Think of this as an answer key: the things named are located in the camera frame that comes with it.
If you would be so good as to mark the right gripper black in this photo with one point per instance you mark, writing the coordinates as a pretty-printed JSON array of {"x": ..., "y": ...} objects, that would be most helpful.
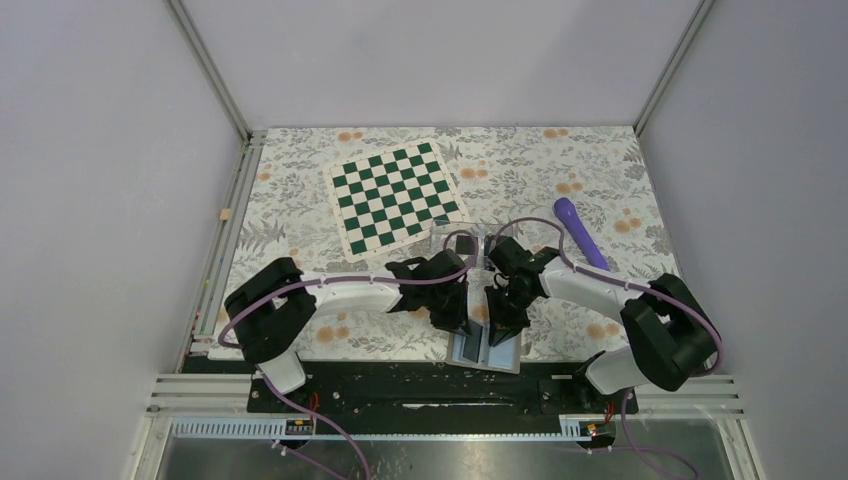
[{"x": 502, "y": 325}]

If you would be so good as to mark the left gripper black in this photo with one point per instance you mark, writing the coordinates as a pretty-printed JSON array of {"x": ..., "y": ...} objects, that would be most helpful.
[{"x": 457, "y": 320}]

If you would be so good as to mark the single thin credit card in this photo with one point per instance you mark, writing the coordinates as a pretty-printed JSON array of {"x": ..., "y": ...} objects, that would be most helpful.
[{"x": 469, "y": 347}]

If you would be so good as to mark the beige leather card holder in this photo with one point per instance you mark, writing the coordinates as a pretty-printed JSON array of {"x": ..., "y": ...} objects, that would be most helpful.
[{"x": 504, "y": 358}]

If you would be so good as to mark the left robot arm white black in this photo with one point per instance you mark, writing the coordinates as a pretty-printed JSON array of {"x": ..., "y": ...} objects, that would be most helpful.
[{"x": 269, "y": 311}]

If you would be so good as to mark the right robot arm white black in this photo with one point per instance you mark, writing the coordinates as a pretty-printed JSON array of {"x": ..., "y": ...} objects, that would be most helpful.
[{"x": 669, "y": 337}]

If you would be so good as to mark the clear acrylic card box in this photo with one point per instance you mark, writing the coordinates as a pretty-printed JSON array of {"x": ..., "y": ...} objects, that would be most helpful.
[{"x": 443, "y": 234}]

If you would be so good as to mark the purple pen-shaped tool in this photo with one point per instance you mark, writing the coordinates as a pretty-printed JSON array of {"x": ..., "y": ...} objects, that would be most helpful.
[{"x": 566, "y": 212}]

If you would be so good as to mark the green white chessboard mat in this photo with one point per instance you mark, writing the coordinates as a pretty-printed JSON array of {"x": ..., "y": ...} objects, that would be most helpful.
[{"x": 391, "y": 198}]

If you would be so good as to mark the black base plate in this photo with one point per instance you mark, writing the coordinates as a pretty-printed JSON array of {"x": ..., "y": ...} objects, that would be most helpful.
[{"x": 435, "y": 398}]

